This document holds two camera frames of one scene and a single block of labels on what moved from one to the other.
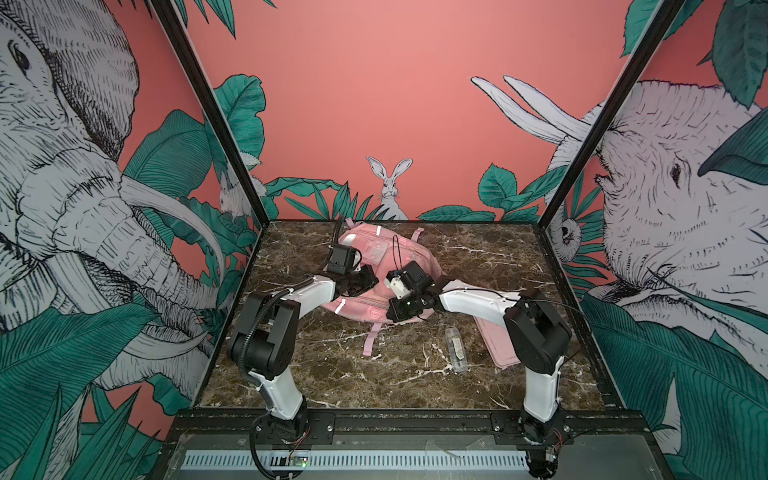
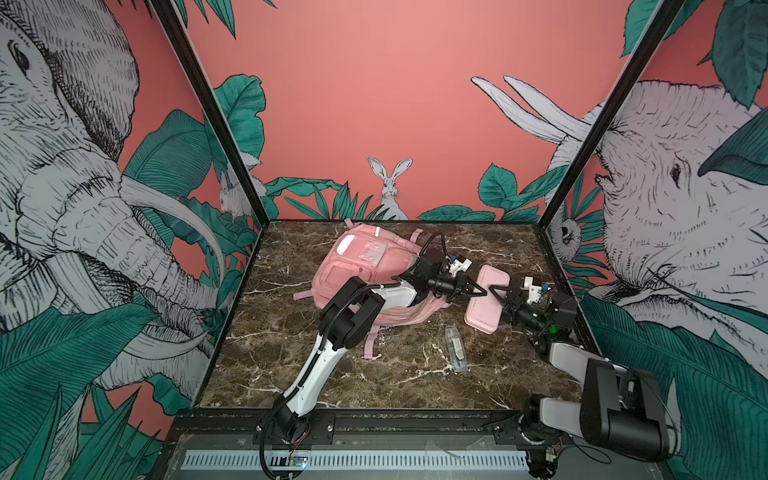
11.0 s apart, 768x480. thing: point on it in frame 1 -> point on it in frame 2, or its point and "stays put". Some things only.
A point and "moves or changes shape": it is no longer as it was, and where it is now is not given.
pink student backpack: (386, 248) moves or changes shape
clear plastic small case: (457, 349) stays put
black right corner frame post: (609, 111) stays put
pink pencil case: (498, 343) -> (483, 312)
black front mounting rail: (407, 428) stays put
